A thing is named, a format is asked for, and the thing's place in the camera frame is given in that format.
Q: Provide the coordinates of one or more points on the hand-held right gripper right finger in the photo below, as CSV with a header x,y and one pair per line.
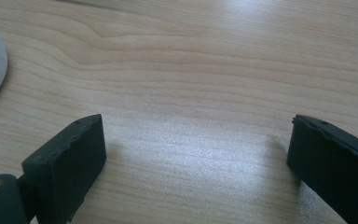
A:
x,y
332,161

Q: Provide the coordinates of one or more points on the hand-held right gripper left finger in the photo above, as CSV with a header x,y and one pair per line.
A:
x,y
65,168

